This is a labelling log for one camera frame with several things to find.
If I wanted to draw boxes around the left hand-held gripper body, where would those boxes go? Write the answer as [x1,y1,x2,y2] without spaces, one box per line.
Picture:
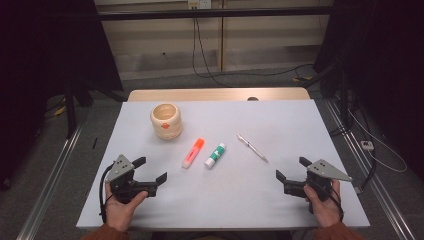
[105,154,150,205]

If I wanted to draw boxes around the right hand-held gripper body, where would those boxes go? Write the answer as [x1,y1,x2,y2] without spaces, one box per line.
[303,158,354,215]

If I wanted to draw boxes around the orange highlighter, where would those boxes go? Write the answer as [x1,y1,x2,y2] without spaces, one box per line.
[181,137,206,170]

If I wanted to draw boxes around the silver pen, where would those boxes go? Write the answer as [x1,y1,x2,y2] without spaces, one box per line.
[236,133,269,164]

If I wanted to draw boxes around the cream ribbed pen holder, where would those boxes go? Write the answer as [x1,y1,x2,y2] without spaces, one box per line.
[149,102,184,141]

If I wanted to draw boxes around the green white glue stick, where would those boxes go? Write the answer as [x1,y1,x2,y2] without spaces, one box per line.
[204,142,228,170]

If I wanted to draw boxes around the person's right hand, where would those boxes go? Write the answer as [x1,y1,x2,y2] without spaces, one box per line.
[303,179,343,229]

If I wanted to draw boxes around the person's left hand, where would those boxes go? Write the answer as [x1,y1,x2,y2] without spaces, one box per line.
[104,182,150,233]

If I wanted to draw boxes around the black metal stand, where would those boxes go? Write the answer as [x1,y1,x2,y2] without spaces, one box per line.
[62,79,128,140]
[301,61,355,132]

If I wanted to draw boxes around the white table mat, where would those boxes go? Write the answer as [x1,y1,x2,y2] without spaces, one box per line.
[75,99,371,232]

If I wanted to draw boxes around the wooden table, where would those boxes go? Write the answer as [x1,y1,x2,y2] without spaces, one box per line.
[127,87,311,102]

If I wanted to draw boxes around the black curtain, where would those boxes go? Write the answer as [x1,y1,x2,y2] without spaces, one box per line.
[313,0,424,181]
[0,0,125,192]

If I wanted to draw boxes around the black horizontal bar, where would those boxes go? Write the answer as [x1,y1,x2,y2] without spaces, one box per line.
[96,5,334,22]

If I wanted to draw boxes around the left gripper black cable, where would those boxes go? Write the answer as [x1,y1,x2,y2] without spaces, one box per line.
[98,163,116,224]

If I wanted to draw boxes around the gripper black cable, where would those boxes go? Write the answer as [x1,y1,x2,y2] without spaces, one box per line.
[98,163,116,224]
[319,183,345,223]

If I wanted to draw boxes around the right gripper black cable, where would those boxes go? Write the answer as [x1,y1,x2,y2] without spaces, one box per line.
[319,183,345,223]

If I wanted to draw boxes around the black floor cable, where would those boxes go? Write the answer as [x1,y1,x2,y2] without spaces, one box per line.
[359,148,379,192]

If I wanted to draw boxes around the white floor cable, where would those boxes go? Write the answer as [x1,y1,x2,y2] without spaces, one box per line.
[346,108,409,174]

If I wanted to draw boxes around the aluminium floor rail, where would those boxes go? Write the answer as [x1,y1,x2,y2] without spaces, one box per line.
[324,99,418,240]
[15,118,88,240]

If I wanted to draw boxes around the black wall cable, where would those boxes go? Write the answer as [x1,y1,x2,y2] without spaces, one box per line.
[191,17,315,80]
[194,17,234,89]

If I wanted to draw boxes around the white wall outlet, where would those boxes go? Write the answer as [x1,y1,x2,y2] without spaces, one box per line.
[187,0,213,10]

